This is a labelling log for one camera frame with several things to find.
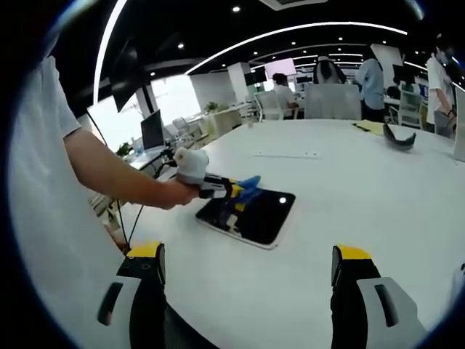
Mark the yellow paper sheet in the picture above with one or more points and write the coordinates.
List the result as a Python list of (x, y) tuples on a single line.
[(367, 128)]

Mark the dark grey curved headband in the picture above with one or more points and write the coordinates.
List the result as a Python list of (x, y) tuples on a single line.
[(397, 142)]

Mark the curved ceiling light strip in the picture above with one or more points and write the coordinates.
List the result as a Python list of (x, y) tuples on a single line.
[(290, 29)]

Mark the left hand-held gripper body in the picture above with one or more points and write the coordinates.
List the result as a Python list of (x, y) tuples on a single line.
[(192, 165)]

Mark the ceiling air conditioner vent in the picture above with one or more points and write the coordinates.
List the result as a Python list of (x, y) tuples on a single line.
[(290, 3)]

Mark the person's left hand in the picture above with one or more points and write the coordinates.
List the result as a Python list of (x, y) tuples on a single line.
[(178, 194)]

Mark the bright projection screen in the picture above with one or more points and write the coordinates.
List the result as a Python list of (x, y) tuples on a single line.
[(279, 68)]

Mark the white game controller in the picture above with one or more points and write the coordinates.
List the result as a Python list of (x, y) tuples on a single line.
[(459, 280)]

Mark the white office chair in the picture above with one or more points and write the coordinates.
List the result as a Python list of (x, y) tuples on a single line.
[(410, 108), (269, 106)]

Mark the small potted plant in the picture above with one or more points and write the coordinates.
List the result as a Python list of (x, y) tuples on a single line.
[(124, 149), (210, 107)]

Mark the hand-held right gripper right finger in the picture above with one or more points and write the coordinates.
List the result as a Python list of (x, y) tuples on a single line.
[(354, 294)]

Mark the operator in white shirt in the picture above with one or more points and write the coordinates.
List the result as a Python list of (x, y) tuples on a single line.
[(51, 218)]

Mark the blue cleaning cloth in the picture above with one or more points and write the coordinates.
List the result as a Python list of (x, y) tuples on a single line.
[(250, 182)]

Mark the grey partition screen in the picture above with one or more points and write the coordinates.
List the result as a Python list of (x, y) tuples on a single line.
[(332, 102)]

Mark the white desk divider panel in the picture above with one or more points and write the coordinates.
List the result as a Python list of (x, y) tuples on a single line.
[(460, 134)]

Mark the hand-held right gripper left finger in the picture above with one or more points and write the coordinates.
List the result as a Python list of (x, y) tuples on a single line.
[(147, 291)]

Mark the black computer monitor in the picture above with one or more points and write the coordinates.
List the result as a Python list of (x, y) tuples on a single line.
[(152, 130)]

